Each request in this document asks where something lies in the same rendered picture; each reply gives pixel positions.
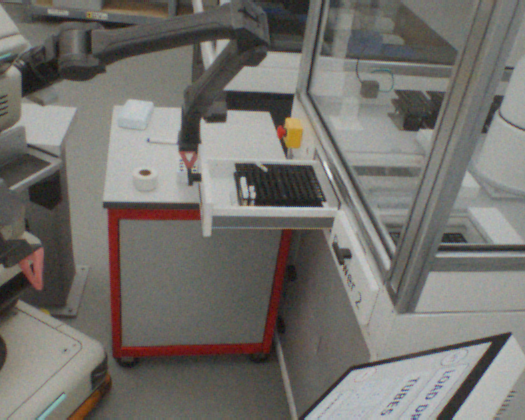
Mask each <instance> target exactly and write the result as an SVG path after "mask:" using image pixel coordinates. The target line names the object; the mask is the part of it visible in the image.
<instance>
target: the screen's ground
mask: <svg viewBox="0 0 525 420"><path fill-rule="evenodd" d="M491 344H492V342H491V343H486V344H481V345H476V346H471V347H474V348H473V349H472V350H471V351H470V353H469V354H468V355H467V357H466V358H465V359H464V361H463V362H462V363H461V364H458V365H462V364H468V363H471V364H470V365H469V367H468V368H467V369H466V371H465V372H464V373H463V375H462V376H461V377H460V379H459V380H458V381H457V382H456V383H455V384H454V386H453V387H452V388H451V390H450V391H449V392H448V394H447V395H446V396H445V398H444V399H443V400H442V402H441V403H440V404H439V406H438V407H437V408H436V410H435V411H434V412H433V414H432V415H431V416H430V418H429V419H428V420H435V419H436V417H437V416H438V415H439V413H440V412H441V411H442V409H443V408H444V406H445V405H446V404H447V402H448V401H449V400H450V398H451V397H452V396H453V394H454V393H455V392H456V390H457V389H458V387H459V386H460V385H461V383H462V382H463V381H464V379H465V378H466V377H467V376H468V375H469V373H470V372H471V371H472V369H473V368H474V367H475V365H476V364H477V363H478V361H479V360H480V359H481V357H482V356H483V354H484V353H485V352H486V350H487V349H488V348H489V346H490V345H491ZM447 352H449V351H446V352H442V353H437V354H432V355H427V356H422V357H418V358H413V359H408V360H403V361H398V362H393V363H389V364H384V365H383V366H382V367H381V368H380V369H379V370H378V371H377V372H376V373H375V374H374V375H373V376H372V377H371V379H370V380H369V381H374V380H380V379H385V378H391V377H396V376H402V375H404V376H403V377H402V378H401V380H400V381H399V382H398V383H397V384H396V385H395V386H394V388H393V389H392V390H391V391H390V392H389V393H388V395H387V396H386V397H385V398H384V399H383V400H382V401H381V403H380V404H379V405H378V406H377V407H376V408H375V409H374V410H373V411H372V412H371V413H370V414H369V415H368V417H367V418H366V419H365V420H397V419H398V417H399V416H400V415H401V414H402V412H403V411H404V410H405V409H406V407H407V406H408V405H409V404H410V403H411V401H412V400H413V399H414V398H415V397H416V396H417V395H418V394H419V392H420V391H421V390H422V389H423V387H424V386H425V385H426V384H427V382H428V381H429V380H430V379H431V377H432V376H433V375H434V374H435V373H436V371H437V370H438V369H440V368H436V369H434V368H435V367H436V366H437V364H438V363H439V362H440V361H441V359H442V358H443V357H444V356H445V355H446V353H447ZM362 370H363V369H359V370H354V371H352V372H351V373H350V374H349V375H348V376H347V377H346V378H345V379H344V380H343V381H342V382H341V383H340V384H339V385H338V386H337V387H336V388H335V389H334V390H333V391H332V392H331V393H330V394H329V395H328V396H327V397H326V398H325V399H324V400H323V401H322V402H321V403H320V404H319V405H318V406H317V407H316V408H315V409H314V410H313V411H312V412H311V413H310V414H309V415H308V416H307V417H306V418H305V420H308V419H309V418H310V417H311V416H312V415H313V414H314V413H315V412H316V411H317V410H318V409H319V408H320V407H321V406H322V405H323V404H324V403H325V402H326V401H327V400H328V399H329V398H330V396H331V395H332V394H333V393H336V392H342V391H348V390H354V389H355V390H354V391H353V392H352V393H351V394H350V396H349V397H348V398H347V399H346V400H345V401H344V402H343V403H342V404H341V405H340V406H339V407H338V408H337V409H336V410H335V412H334V413H333V414H332V415H331V416H330V417H329V418H328V419H326V420H329V419H330V418H331V417H332V416H333V415H334V414H335V413H336V412H337V411H338V410H339V409H340V408H341V407H342V406H343V405H344V403H345V402H346V401H347V400H348V399H349V398H350V397H351V396H352V395H353V394H354V393H355V392H356V391H357V390H358V388H359V387H360V386H361V385H362V384H363V383H364V382H359V383H354V384H349V383H350V382H351V381H352V380H353V379H354V378H355V377H356V376H357V375H358V374H359V373H360V372H361V371H362Z"/></svg>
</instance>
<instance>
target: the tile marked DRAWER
mask: <svg viewBox="0 0 525 420"><path fill-rule="evenodd" d="M354 390H355V389H354ZM354 390H348V391H342V392H336V393H333V394H332V395H331V396H330V398H329V399H328V400H327V401H326V402H325V403H324V404H323V405H322V406H321V407H320V408H319V409H318V410H317V411H316V412H315V413H314V414H313V415H312V416H311V417H310V418H309V419H308V420H326V419H328V418H329V417H330V416H331V415H332V414H333V413H334V412H335V410H336V409H337V408H338V407H339V406H340V405H341V404H342V403H343V402H344V401H345V400H346V399H347V398H348V397H349V396H350V394H351V393H352V392H353V391H354Z"/></svg>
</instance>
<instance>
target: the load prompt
mask: <svg viewBox="0 0 525 420"><path fill-rule="evenodd" d="M470 364H471V363H468V364H462V365H457V366H451V367H445V368H440V369H438V370H437V371H436V373H435V374H434V375H433V376H432V377H431V379H430V380H429V381H428V382H427V384H426V385H425V386H424V387H423V389H422V390H421V391H420V392H419V394H418V395H417V396H416V397H415V398H414V399H413V400H412V401H411V403H410V404H409V405H408V406H407V407H406V409H405V410H404V411H403V412H402V414H401V415H400V416H399V417H398V419H397V420H428V419H429V418H430V416H431V415H432V414H433V412H434V411H435V410H436V408H437V407H438V406H439V404H440V403H441V402H442V400H443V399H444V398H445V396H446V395H447V394H448V392H449V391H450V390H451V388H452V387H453V386H454V384H455V383H456V382H457V381H458V380H459V379H460V377H461V376H462V375H463V373H464V372H465V371H466V369H467V368H468V367H469V365H470Z"/></svg>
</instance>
